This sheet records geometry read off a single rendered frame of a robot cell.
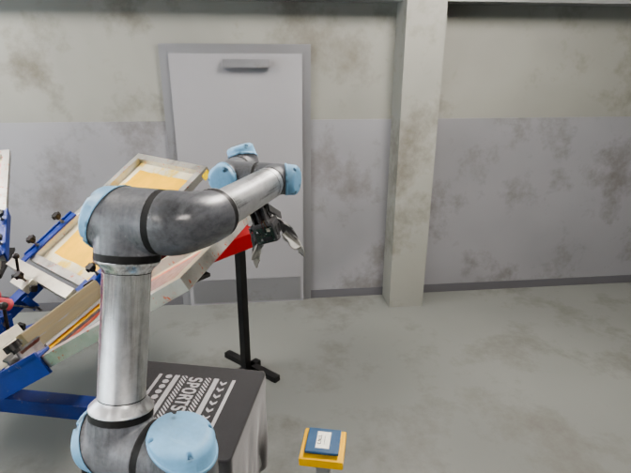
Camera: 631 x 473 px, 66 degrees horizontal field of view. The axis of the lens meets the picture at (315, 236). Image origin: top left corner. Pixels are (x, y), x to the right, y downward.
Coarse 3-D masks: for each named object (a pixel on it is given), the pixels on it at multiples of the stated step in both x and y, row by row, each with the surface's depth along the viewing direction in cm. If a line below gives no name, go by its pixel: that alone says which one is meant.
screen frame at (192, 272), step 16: (240, 224) 159; (224, 240) 144; (176, 256) 176; (208, 256) 131; (192, 272) 121; (160, 288) 118; (176, 288) 116; (160, 304) 118; (80, 336) 125; (96, 336) 124; (48, 352) 129; (64, 352) 128
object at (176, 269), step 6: (198, 252) 167; (192, 258) 162; (180, 264) 166; (186, 264) 158; (168, 270) 170; (174, 270) 161; (180, 270) 152; (162, 276) 164; (168, 276) 156; (174, 276) 149; (156, 282) 159; (78, 330) 162
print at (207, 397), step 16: (160, 384) 175; (176, 384) 175; (192, 384) 175; (208, 384) 175; (224, 384) 175; (160, 400) 167; (176, 400) 167; (192, 400) 167; (208, 400) 167; (224, 400) 167; (160, 416) 159; (208, 416) 159
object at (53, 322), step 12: (84, 288) 169; (96, 288) 174; (72, 300) 162; (84, 300) 167; (96, 300) 171; (60, 312) 156; (72, 312) 160; (36, 324) 146; (48, 324) 150; (60, 324) 154; (24, 336) 141; (36, 336) 144; (48, 336) 148
